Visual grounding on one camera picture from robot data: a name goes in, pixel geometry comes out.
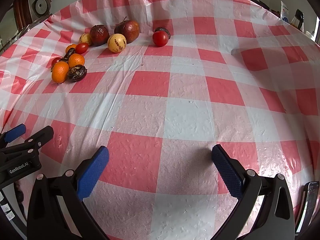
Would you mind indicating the red cherry tomato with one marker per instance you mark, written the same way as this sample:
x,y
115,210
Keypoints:
x,y
82,48

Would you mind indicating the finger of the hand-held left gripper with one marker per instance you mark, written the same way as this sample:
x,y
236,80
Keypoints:
x,y
41,137
15,132

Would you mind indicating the red white checked tablecloth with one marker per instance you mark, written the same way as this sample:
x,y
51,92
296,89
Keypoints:
x,y
175,110

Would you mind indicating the large red apple with stem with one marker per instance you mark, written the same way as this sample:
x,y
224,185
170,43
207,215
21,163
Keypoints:
x,y
130,30

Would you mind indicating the large yellow striped pepino melon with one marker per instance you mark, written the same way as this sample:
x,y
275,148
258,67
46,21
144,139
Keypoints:
x,y
117,43

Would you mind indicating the dark red apple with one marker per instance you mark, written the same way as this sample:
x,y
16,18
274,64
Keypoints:
x,y
99,35

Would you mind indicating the small yellow striped pepino melon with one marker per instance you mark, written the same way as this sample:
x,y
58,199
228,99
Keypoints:
x,y
84,38

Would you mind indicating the white plastic bag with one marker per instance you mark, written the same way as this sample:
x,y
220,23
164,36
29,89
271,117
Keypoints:
x,y
285,11

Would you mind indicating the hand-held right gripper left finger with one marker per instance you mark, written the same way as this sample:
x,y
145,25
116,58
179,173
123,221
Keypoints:
x,y
95,172

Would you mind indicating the wooden door frame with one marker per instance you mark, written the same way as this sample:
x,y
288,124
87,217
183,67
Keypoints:
x,y
22,12

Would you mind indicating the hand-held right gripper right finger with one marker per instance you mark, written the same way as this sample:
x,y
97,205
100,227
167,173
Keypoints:
x,y
227,172

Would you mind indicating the dark purple passion fruit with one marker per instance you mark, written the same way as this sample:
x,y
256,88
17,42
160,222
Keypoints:
x,y
164,30

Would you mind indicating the large red tomato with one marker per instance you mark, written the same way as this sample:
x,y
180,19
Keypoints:
x,y
160,39

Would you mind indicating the small orange mandarin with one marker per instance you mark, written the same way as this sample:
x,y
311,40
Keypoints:
x,y
70,48

